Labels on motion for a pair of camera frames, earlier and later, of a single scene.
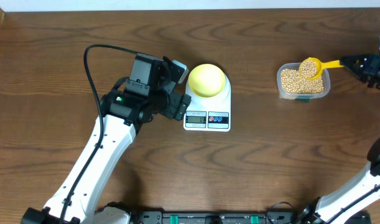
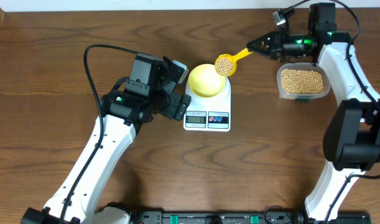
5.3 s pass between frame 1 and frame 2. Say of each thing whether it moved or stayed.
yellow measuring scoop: moved
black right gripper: moved
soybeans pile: stayed
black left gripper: stayed
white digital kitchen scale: stayed
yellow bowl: stayed
